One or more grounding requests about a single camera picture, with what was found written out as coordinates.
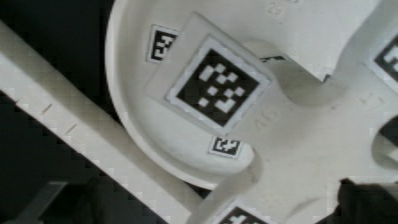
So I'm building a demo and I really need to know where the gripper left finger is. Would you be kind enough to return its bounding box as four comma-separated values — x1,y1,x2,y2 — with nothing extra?
11,179,112,224

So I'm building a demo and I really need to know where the white cylindrical table leg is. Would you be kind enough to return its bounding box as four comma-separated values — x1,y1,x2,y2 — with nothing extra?
244,41,331,81

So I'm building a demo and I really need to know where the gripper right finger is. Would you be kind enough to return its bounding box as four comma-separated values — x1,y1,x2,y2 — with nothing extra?
329,179,398,224

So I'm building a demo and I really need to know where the white round table top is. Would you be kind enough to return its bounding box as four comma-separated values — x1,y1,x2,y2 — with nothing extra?
107,0,398,188

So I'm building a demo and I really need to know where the white front fence bar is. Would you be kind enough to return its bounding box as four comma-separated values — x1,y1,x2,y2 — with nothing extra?
0,21,201,224

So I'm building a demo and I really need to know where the white cross-shaped table base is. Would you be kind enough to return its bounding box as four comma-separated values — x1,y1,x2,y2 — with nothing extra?
148,0,398,224

